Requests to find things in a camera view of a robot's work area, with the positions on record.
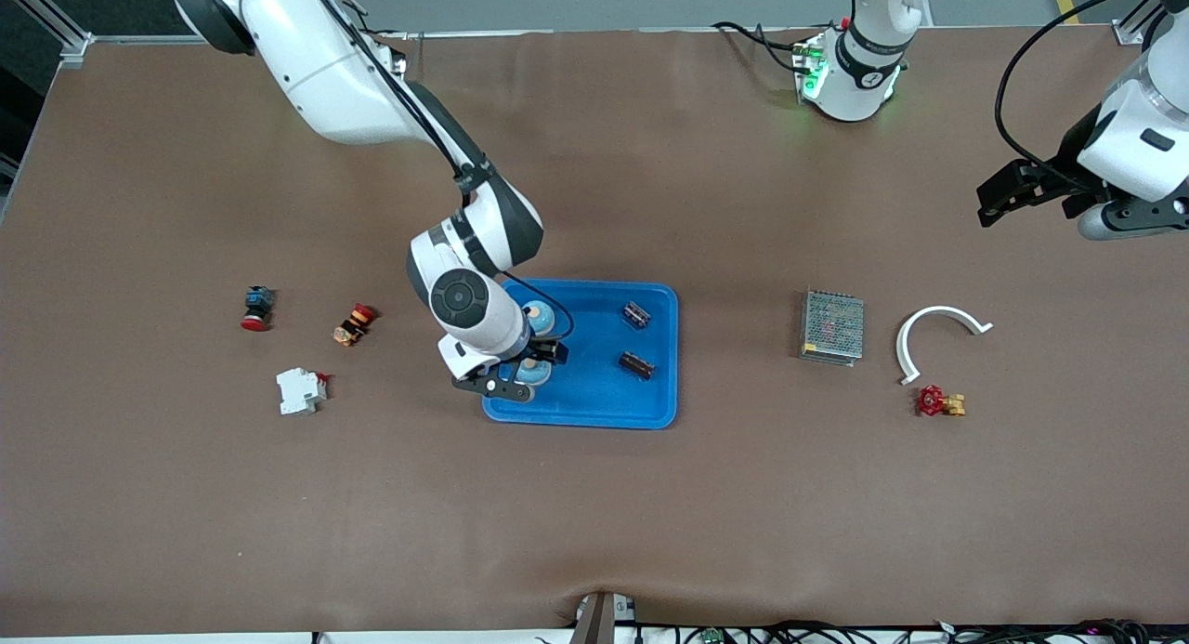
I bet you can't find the white curved plastic clip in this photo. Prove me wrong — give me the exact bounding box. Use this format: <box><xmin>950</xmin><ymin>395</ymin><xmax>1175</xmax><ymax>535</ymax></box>
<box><xmin>895</xmin><ymin>306</ymin><xmax>994</xmax><ymax>386</ymax></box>

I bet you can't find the white circuit breaker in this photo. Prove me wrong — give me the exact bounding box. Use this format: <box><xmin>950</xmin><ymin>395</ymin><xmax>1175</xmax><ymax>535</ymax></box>
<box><xmin>276</xmin><ymin>367</ymin><xmax>329</xmax><ymax>416</ymax></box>

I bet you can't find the orange red push button switch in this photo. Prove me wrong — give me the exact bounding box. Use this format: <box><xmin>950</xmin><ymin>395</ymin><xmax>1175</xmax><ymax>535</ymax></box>
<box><xmin>333</xmin><ymin>302</ymin><xmax>376</xmax><ymax>348</ymax></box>

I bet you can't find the grey camera stand bracket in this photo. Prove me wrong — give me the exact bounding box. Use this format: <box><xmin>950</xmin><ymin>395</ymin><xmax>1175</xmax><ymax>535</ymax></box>
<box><xmin>568</xmin><ymin>590</ymin><xmax>640</xmax><ymax>644</ymax></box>

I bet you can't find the brass valve red handle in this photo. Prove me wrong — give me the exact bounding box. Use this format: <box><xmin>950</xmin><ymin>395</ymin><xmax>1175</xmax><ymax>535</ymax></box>
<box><xmin>916</xmin><ymin>385</ymin><xmax>967</xmax><ymax>418</ymax></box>

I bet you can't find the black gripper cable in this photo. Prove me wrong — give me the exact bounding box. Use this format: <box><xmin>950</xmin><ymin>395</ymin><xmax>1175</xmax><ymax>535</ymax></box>
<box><xmin>994</xmin><ymin>0</ymin><xmax>1157</xmax><ymax>171</ymax></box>
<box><xmin>307</xmin><ymin>0</ymin><xmax>575</xmax><ymax>346</ymax></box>

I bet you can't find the metal mesh power supply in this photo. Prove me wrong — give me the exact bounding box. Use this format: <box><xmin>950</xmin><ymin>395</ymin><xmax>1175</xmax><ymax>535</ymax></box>
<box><xmin>800</xmin><ymin>289</ymin><xmax>865</xmax><ymax>367</ymax></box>

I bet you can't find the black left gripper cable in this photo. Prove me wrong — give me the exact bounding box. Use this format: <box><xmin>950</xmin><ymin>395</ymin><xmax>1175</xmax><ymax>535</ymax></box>
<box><xmin>994</xmin><ymin>0</ymin><xmax>1157</xmax><ymax>171</ymax></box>

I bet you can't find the red emergency stop button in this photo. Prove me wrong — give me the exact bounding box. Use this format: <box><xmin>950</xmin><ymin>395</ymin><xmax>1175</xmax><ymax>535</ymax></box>
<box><xmin>241</xmin><ymin>286</ymin><xmax>276</xmax><ymax>333</ymax></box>

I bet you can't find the blue plastic tray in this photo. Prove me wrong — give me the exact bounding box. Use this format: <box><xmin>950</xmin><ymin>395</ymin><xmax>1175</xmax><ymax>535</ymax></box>
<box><xmin>482</xmin><ymin>278</ymin><xmax>680</xmax><ymax>430</ymax></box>

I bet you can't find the aluminium frame profile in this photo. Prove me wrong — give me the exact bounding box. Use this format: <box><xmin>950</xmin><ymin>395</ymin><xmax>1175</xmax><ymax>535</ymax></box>
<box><xmin>1112</xmin><ymin>0</ymin><xmax>1189</xmax><ymax>47</ymax></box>
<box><xmin>0</xmin><ymin>0</ymin><xmax>96</xmax><ymax>71</ymax></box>

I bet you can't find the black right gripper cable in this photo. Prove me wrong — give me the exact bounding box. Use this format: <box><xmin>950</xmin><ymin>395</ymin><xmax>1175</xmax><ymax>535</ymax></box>
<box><xmin>307</xmin><ymin>0</ymin><xmax>575</xmax><ymax>346</ymax></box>

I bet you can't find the black left arm base cable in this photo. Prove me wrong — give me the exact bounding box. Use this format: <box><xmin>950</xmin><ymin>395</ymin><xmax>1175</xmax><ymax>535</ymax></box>
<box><xmin>712</xmin><ymin>20</ymin><xmax>818</xmax><ymax>76</ymax></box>

